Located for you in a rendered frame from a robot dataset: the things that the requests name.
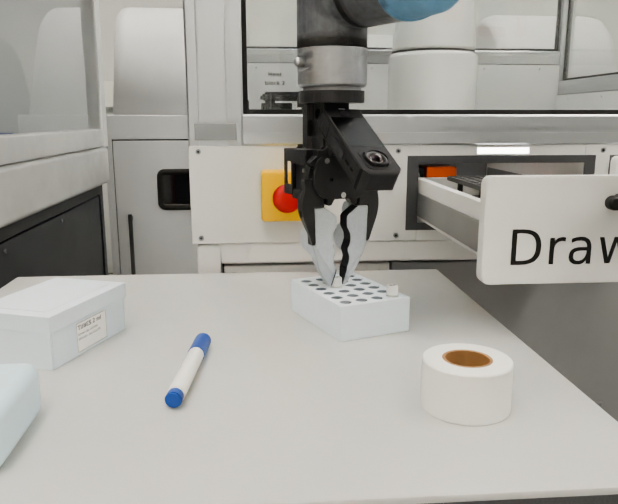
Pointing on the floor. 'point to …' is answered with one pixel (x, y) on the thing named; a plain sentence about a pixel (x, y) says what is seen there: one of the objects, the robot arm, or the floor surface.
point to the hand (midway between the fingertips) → (339, 274)
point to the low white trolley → (300, 409)
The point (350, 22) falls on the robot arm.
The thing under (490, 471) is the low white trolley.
